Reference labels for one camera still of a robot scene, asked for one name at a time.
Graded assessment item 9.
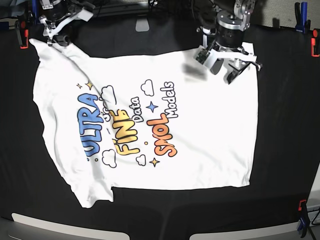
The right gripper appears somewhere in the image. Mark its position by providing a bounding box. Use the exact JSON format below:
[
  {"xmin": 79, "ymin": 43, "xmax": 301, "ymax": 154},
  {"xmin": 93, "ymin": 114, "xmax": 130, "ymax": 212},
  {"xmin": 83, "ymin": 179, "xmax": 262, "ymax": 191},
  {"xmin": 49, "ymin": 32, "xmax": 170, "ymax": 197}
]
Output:
[{"xmin": 39, "ymin": 6, "xmax": 93, "ymax": 47}]

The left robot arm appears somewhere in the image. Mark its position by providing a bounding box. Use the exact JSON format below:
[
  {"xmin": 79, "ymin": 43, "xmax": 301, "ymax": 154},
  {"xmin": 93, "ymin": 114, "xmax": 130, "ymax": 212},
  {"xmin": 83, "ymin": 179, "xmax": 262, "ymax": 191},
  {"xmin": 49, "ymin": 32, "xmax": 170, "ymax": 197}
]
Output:
[{"xmin": 194, "ymin": 0, "xmax": 262, "ymax": 84}]

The black table cloth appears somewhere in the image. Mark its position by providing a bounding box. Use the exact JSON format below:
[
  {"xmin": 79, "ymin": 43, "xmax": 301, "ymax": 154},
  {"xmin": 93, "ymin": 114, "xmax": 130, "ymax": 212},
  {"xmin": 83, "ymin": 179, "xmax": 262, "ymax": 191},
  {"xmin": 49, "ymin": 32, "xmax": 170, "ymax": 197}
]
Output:
[{"xmin": 0, "ymin": 25, "xmax": 320, "ymax": 240}]

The blue clamp far left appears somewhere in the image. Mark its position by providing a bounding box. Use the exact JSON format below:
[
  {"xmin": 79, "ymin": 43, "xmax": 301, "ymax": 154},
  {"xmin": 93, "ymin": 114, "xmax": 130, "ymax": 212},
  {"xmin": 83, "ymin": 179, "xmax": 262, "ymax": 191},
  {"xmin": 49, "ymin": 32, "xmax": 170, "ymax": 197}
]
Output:
[{"xmin": 31, "ymin": 0, "xmax": 43, "ymax": 25}]

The red black clamp far left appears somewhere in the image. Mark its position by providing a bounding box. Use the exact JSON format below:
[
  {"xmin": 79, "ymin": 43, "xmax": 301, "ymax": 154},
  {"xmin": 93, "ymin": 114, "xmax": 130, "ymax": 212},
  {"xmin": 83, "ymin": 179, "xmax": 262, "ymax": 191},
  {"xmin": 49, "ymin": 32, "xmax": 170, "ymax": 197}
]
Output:
[{"xmin": 14, "ymin": 15, "xmax": 29, "ymax": 49}]

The red clamp far right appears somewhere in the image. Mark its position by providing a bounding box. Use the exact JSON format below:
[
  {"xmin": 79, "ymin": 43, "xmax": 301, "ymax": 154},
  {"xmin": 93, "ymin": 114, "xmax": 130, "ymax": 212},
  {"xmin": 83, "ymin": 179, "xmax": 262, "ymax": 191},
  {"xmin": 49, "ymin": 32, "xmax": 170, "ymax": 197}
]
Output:
[{"xmin": 311, "ymin": 28, "xmax": 320, "ymax": 57}]

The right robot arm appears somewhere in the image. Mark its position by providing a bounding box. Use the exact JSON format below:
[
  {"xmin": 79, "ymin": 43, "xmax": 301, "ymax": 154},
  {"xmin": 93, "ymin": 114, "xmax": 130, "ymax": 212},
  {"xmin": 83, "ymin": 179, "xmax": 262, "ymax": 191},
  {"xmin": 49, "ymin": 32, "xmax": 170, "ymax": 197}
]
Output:
[{"xmin": 39, "ymin": 0, "xmax": 96, "ymax": 47}]

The white printed t-shirt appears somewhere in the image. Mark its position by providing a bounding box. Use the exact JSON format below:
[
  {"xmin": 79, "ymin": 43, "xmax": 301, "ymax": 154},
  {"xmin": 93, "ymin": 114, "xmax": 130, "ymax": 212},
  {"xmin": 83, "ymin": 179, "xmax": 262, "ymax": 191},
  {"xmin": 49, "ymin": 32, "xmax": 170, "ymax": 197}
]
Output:
[{"xmin": 30, "ymin": 39, "xmax": 258, "ymax": 208}]

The red blue clamp near right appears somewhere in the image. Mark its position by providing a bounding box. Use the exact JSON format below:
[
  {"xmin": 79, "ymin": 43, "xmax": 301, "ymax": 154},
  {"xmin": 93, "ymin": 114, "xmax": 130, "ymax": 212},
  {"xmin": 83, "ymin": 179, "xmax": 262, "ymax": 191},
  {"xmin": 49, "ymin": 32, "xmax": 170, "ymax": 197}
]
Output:
[{"xmin": 297, "ymin": 199, "xmax": 310, "ymax": 238}]

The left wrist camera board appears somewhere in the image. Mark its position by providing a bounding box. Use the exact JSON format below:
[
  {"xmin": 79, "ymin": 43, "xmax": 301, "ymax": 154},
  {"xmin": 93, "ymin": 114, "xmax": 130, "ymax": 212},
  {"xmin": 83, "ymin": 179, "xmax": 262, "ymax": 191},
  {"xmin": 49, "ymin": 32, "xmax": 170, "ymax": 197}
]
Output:
[{"xmin": 193, "ymin": 45, "xmax": 210, "ymax": 65}]

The grey tape patch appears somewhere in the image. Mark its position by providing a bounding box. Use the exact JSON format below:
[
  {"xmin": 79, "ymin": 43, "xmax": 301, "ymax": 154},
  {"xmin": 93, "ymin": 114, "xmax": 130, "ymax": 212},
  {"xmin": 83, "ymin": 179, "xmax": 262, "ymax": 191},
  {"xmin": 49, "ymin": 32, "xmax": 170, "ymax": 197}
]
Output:
[{"xmin": 135, "ymin": 18, "xmax": 150, "ymax": 33}]

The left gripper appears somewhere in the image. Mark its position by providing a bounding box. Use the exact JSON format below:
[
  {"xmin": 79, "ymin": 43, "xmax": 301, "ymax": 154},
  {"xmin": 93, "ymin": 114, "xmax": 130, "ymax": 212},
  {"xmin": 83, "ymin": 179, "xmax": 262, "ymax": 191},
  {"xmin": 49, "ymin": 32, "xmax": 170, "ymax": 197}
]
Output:
[{"xmin": 200, "ymin": 32, "xmax": 263, "ymax": 84}]

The blue clamp far right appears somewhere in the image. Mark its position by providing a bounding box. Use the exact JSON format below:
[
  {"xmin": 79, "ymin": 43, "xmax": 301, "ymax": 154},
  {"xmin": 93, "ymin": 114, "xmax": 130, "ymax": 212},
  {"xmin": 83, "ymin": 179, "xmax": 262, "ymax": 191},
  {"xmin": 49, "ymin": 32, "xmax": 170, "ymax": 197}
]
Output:
[{"xmin": 294, "ymin": 1, "xmax": 311, "ymax": 34}]

